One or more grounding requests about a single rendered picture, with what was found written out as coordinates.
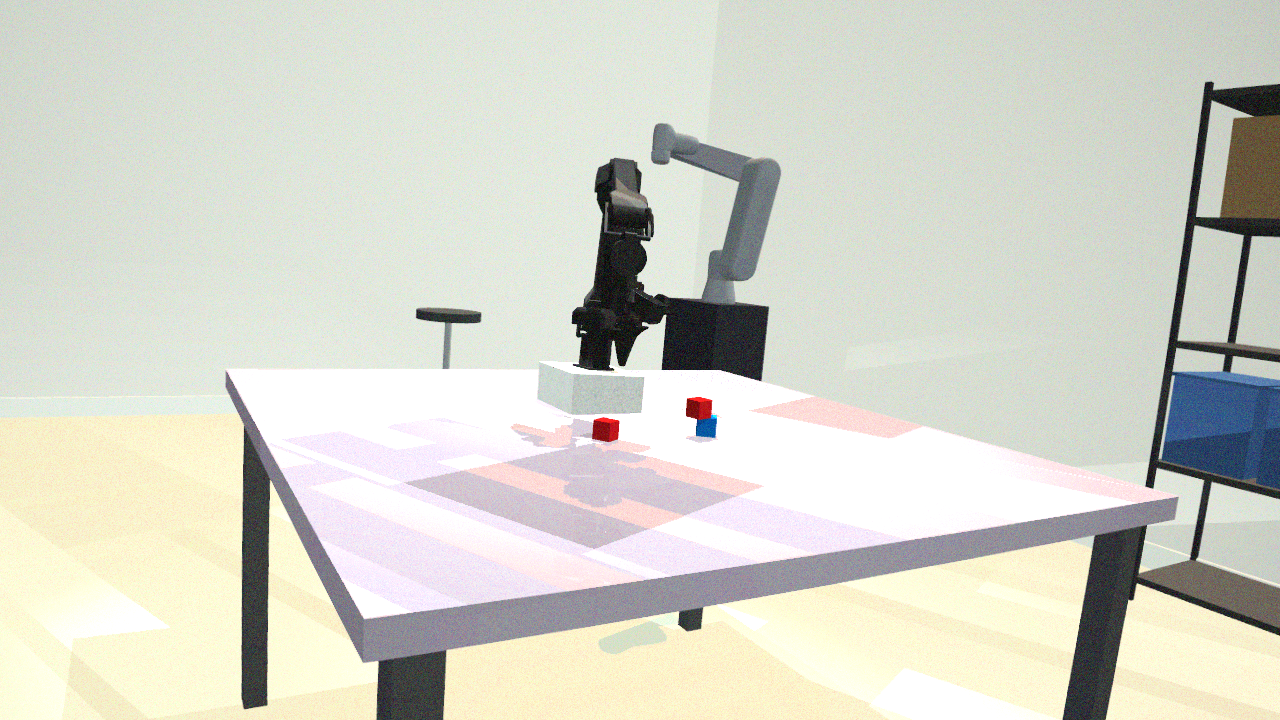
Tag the blue cube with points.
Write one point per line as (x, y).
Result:
(707, 427)

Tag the red cube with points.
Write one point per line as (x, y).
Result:
(699, 408)
(605, 429)

